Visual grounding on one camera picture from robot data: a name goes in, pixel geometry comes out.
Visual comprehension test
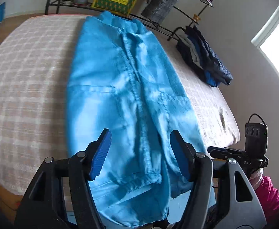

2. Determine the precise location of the navy quilted jacket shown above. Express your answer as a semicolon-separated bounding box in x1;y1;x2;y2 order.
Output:
176;26;233;86

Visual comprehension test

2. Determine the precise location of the black metal clothes rack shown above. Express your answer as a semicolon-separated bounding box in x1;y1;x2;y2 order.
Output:
44;0;214;39

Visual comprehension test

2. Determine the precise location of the light blue work coat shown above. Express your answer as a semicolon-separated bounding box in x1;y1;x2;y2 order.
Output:
65;11;206;227

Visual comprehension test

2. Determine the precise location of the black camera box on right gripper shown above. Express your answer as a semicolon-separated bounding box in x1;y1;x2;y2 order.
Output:
245;113;268;159

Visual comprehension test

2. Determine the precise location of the small brown teddy bear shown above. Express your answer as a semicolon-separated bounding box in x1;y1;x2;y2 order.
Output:
193;14;200;22

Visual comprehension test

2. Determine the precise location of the grey plaid long coat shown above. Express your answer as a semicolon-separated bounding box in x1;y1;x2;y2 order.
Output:
141;0;178;24

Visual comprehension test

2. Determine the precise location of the pink sleeve right forearm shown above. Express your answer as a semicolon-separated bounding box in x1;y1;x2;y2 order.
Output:
255;176;279;223

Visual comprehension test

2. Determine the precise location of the blue folded garment under jacket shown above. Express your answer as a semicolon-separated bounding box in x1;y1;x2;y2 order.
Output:
191;38;220;87

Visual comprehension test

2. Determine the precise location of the plaid beige bed cover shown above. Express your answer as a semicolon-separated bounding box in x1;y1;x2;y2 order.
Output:
0;15;240;195

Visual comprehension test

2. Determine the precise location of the right white gloved hand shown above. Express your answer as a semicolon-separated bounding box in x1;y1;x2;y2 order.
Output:
249;168;263;190

